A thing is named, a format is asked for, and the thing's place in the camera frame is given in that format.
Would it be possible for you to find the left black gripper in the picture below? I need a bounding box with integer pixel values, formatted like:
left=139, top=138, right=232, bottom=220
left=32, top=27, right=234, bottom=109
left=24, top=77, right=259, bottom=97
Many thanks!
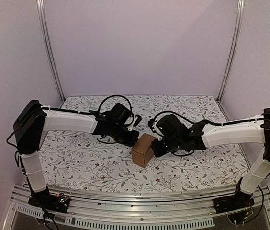
left=110, top=123, right=140, bottom=148

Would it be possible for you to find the brown cardboard box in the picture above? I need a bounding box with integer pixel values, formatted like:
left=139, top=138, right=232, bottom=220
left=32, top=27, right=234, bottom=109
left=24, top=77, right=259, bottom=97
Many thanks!
left=131, top=133, right=156, bottom=168

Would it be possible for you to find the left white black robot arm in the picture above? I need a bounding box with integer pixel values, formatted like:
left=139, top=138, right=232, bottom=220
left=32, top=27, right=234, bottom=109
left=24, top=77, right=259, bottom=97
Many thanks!
left=7, top=100, right=142, bottom=208

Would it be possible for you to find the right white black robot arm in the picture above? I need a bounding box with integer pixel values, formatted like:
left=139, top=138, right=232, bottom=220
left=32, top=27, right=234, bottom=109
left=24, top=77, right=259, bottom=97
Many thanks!
left=148, top=108, right=270, bottom=209

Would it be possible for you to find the floral patterned table mat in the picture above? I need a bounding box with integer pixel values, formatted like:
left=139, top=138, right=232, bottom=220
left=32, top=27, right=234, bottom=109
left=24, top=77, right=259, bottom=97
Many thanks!
left=28, top=94, right=251, bottom=194

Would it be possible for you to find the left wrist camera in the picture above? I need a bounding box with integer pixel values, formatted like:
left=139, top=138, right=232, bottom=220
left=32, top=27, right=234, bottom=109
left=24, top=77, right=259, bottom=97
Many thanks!
left=127, top=115, right=142, bottom=131

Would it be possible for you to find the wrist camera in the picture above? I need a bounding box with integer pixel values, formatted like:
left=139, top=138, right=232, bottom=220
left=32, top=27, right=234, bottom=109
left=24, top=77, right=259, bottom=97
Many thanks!
left=147, top=118, right=159, bottom=139
left=127, top=115, right=142, bottom=131

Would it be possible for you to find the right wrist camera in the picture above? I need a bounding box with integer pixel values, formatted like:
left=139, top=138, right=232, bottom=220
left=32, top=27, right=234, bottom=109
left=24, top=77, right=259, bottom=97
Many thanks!
left=147, top=118, right=159, bottom=139

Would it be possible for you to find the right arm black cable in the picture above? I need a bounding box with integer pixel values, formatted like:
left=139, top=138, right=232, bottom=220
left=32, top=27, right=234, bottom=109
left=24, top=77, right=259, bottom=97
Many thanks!
left=153, top=111, right=262, bottom=127

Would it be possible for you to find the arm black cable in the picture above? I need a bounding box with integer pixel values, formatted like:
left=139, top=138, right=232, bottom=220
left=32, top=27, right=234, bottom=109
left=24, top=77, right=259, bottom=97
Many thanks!
left=99, top=94, right=133, bottom=115
left=153, top=111, right=262, bottom=127

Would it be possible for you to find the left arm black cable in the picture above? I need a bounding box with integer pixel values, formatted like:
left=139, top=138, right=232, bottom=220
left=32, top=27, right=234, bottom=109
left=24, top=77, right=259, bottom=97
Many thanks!
left=99, top=94, right=133, bottom=115

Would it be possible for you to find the front aluminium rail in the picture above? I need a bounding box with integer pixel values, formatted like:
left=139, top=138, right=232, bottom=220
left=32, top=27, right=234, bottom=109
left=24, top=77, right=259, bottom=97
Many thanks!
left=2, top=184, right=270, bottom=230

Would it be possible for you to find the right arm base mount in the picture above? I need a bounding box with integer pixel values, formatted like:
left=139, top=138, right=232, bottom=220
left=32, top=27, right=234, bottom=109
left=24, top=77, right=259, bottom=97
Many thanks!
left=213, top=177, right=255, bottom=214

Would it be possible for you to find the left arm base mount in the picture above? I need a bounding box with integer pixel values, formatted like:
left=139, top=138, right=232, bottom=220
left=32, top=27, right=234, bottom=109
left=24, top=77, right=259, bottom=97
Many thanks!
left=28, top=188, right=70, bottom=213

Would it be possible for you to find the left aluminium frame post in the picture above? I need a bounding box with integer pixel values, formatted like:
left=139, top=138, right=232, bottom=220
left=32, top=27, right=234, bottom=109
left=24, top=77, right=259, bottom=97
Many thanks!
left=36, top=0, right=66, bottom=102

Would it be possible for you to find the aluminium frame post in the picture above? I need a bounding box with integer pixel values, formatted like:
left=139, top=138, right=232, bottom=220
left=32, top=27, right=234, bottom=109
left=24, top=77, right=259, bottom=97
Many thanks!
left=36, top=0, right=66, bottom=102
left=216, top=0, right=245, bottom=103

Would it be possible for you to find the right aluminium frame post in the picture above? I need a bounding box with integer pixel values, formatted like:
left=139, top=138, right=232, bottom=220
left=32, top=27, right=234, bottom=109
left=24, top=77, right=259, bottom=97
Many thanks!
left=216, top=0, right=245, bottom=103

